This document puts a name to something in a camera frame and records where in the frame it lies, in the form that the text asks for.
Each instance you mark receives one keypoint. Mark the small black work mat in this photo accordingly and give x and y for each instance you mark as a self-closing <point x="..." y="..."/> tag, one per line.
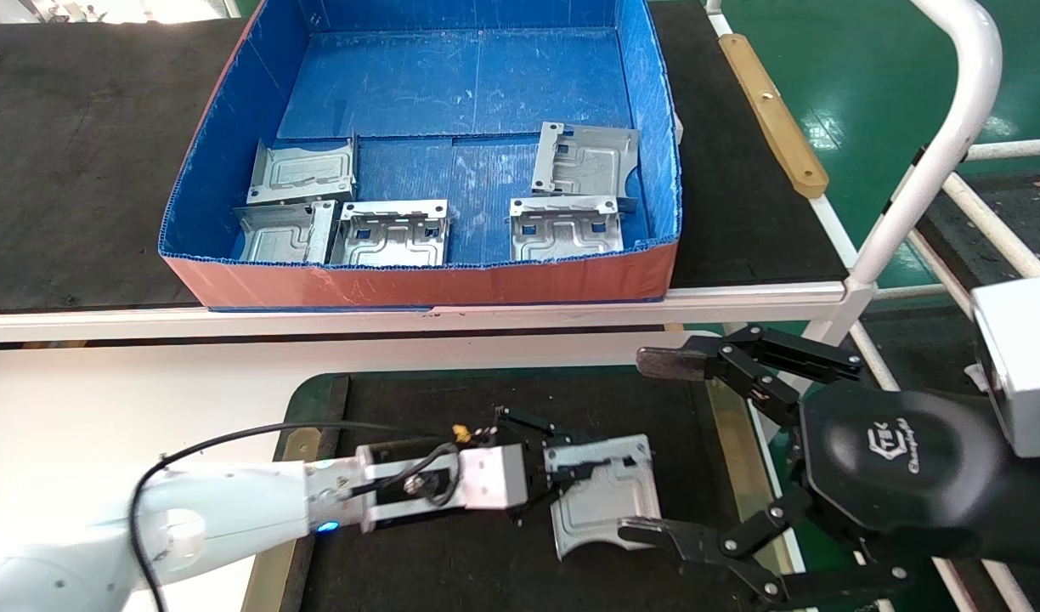
<point x="452" y="569"/>

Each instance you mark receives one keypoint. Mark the long tan wooden strip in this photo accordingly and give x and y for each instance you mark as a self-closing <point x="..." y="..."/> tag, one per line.
<point x="771" y="110"/>

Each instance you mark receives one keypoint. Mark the blue corrugated plastic box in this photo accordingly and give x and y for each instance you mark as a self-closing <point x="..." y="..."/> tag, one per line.
<point x="486" y="85"/>

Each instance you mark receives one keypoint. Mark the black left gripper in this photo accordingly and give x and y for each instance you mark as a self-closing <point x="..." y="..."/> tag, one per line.
<point x="539" y="476"/>

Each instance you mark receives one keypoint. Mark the tan strip beside small mat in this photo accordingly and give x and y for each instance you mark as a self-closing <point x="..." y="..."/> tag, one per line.
<point x="741" y="459"/>

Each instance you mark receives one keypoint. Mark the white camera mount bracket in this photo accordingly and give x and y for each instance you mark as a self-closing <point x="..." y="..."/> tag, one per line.
<point x="401" y="512"/>

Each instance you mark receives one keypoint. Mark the tan strip with dark edge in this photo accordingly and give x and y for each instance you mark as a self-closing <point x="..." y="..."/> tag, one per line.
<point x="269" y="586"/>

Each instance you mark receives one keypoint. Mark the dark green tray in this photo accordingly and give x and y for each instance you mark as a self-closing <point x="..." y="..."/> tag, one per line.
<point x="303" y="399"/>

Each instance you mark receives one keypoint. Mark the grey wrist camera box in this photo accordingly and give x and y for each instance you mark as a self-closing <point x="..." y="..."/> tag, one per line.
<point x="494" y="476"/>
<point x="1025" y="365"/>

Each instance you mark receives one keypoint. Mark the white curved pipe rail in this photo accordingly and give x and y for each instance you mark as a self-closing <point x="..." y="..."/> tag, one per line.
<point x="953" y="127"/>

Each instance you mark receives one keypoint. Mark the stamped metal bracket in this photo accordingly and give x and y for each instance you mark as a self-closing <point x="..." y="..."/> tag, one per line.
<point x="567" y="234"/>
<point x="388" y="238"/>
<point x="584" y="161"/>
<point x="282" y="234"/>
<point x="303" y="174"/>
<point x="605" y="510"/>

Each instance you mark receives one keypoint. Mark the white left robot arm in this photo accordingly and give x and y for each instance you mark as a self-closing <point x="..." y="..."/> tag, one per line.
<point x="231" y="510"/>

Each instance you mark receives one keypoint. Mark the white horizontal pipe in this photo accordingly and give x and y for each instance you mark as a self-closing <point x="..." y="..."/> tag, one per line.
<point x="1017" y="150"/>

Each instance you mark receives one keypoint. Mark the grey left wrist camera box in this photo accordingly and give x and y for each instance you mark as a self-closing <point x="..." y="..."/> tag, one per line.
<point x="494" y="476"/>

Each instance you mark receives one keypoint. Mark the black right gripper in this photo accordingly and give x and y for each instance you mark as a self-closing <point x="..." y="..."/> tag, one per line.
<point x="902" y="467"/>

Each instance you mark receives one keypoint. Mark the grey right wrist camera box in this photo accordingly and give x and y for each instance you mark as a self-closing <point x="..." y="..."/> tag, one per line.
<point x="1025" y="365"/>

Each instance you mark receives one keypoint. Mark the white diagonal pipe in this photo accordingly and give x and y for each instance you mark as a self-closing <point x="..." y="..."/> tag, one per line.
<point x="996" y="225"/>

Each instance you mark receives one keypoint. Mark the large black table mat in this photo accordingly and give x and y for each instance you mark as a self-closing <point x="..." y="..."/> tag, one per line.
<point x="78" y="153"/>

